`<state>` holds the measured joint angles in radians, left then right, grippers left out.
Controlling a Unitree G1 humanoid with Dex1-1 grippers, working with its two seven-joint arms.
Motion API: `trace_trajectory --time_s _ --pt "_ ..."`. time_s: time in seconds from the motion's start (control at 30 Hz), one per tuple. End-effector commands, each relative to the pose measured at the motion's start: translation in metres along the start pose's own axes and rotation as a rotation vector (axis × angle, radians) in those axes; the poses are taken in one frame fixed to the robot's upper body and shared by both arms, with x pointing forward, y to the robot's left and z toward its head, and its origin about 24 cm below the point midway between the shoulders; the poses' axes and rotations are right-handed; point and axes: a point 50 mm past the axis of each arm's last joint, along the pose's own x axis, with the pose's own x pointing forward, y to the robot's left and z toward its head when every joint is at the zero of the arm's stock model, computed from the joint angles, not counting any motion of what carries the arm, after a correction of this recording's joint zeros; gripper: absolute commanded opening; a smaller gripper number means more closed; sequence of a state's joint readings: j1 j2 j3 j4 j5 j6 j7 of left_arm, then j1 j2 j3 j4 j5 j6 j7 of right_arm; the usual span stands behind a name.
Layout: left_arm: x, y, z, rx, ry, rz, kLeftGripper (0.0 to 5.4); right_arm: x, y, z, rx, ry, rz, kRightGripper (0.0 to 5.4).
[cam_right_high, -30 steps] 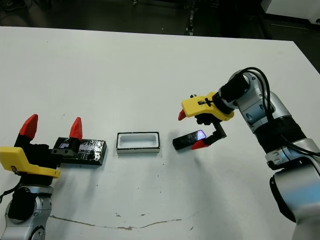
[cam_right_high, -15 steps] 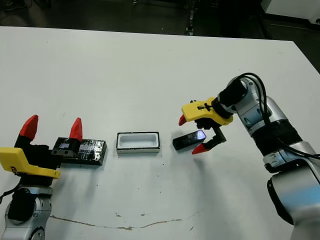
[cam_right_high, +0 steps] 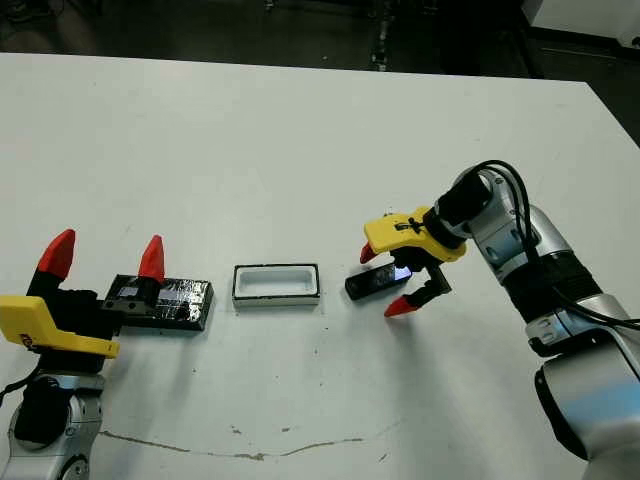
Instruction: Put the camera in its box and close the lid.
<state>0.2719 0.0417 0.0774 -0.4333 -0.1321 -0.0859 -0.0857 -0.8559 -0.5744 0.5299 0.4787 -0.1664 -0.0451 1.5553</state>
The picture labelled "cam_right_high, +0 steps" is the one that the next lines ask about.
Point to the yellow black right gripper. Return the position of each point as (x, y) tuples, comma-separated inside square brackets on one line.
[(400, 232)]

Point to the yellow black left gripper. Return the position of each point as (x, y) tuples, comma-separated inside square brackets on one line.
[(30, 320)]

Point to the black phone-like camera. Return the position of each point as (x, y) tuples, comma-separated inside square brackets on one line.
[(365, 286)]

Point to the black shiny box lid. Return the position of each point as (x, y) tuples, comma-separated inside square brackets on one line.
[(185, 305)]

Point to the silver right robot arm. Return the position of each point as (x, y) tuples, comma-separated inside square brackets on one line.
[(560, 260)]

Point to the white cabinet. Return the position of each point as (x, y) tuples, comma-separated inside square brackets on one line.
[(585, 20)]

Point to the white camera box base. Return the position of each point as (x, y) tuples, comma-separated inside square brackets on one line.
[(275, 303)]

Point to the metal post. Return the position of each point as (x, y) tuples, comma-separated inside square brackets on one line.
[(382, 45)]

